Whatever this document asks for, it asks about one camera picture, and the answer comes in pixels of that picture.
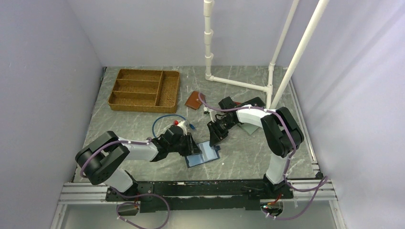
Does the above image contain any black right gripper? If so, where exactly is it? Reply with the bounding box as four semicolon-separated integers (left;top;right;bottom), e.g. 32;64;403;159
207;116;237;147

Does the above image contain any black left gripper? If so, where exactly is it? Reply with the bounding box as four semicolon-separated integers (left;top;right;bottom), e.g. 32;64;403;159
168;132;202;156

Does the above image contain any blue leather card holder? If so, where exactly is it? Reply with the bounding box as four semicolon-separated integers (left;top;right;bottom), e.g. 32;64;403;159
185;141;221;168

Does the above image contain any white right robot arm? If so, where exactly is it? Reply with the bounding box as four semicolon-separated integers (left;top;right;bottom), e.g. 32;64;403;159
207;97;304;198

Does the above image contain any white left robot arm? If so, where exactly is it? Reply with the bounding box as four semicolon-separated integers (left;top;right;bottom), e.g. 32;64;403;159
75;125;202;200

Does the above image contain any brown leather card holder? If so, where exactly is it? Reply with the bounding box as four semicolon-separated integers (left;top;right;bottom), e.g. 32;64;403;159
185;91;205;110

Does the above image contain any black leather card holder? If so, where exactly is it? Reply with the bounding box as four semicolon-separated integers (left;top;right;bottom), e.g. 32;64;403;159
240;97;266;108

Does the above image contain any wicker cutlery tray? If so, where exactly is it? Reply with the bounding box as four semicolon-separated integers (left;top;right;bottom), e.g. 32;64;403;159
108;69;180;114

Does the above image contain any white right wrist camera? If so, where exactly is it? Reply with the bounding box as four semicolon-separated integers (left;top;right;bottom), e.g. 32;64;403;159
203;106;217;122

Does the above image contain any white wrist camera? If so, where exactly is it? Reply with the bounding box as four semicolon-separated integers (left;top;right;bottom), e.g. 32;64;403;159
173;120;189;134
203;106;217;122

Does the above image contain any blue ethernet cable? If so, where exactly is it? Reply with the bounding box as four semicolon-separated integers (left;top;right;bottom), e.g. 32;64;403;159
151;114;197;140

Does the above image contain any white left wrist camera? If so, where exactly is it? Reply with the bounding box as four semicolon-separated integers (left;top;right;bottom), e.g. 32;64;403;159
173;120;189;134

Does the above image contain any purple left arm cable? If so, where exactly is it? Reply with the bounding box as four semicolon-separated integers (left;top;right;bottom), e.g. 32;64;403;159
79;136;171;229

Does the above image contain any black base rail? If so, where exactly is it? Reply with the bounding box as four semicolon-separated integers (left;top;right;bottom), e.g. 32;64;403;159
105;179;294;213

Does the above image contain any white pvc pipe frame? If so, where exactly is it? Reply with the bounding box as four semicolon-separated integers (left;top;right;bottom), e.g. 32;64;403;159
202;0;330;110

